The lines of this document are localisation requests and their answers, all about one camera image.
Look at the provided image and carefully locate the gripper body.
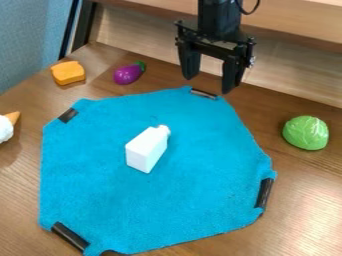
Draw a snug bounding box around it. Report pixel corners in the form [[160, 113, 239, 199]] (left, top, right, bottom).
[[173, 15, 258, 70]]

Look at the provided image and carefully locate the purple toy eggplant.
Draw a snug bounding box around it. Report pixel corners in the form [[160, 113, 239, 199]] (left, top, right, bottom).
[[112, 60, 147, 86]]

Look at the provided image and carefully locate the toy ice cream cone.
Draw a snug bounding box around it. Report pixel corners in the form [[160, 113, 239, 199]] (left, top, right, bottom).
[[0, 110, 23, 145]]

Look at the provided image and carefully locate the white toy bottle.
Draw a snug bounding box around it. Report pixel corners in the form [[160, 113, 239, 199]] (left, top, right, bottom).
[[124, 124, 173, 175]]

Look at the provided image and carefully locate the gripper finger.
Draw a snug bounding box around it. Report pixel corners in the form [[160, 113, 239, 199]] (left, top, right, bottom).
[[220, 55, 249, 95], [177, 43, 204, 81]]

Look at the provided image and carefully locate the blue cloth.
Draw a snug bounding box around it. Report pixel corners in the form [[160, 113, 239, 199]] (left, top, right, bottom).
[[37, 85, 278, 256]]

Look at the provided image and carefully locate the orange toy bread slice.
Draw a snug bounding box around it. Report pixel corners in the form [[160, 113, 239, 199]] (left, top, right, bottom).
[[49, 60, 87, 86]]

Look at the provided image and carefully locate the green toy cabbage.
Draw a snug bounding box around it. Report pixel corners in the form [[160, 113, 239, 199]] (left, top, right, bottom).
[[280, 115, 330, 152]]

